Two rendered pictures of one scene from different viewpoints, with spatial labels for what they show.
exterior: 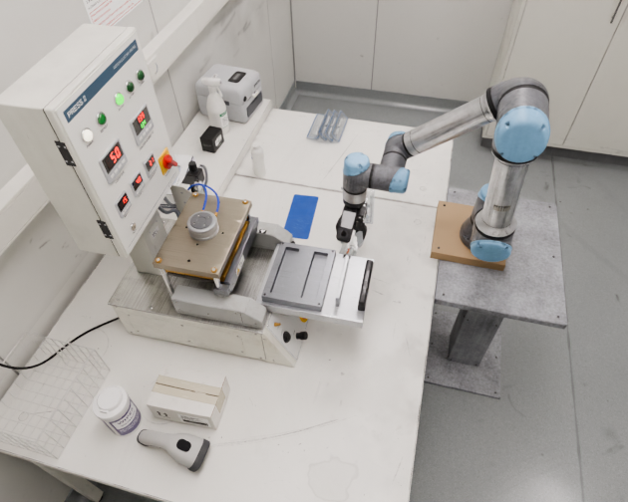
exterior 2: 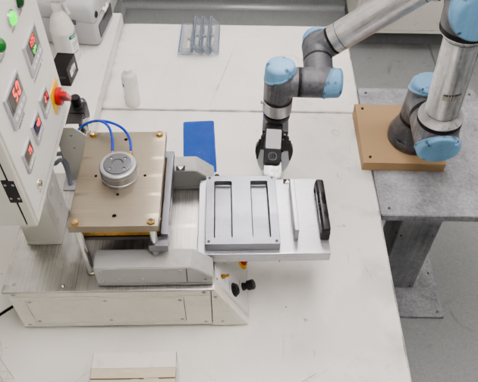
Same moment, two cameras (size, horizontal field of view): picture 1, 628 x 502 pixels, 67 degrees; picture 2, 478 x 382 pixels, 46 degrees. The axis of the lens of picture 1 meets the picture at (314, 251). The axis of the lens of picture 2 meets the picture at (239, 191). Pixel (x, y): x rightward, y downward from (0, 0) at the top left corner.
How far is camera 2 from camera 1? 0.28 m
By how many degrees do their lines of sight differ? 10
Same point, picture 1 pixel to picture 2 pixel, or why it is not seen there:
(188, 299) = (116, 264)
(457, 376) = not seen: hidden behind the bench
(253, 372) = (200, 340)
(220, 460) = not seen: outside the picture
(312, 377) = (272, 332)
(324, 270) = (269, 201)
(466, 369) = (400, 292)
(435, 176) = not seen: hidden behind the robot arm
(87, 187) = not seen: outside the picture
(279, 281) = (219, 223)
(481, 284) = (426, 189)
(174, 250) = (91, 206)
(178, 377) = (117, 366)
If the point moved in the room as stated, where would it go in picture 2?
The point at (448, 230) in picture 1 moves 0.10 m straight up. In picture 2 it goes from (374, 136) to (381, 111)
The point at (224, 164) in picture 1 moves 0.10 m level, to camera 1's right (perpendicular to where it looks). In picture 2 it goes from (88, 98) to (118, 93)
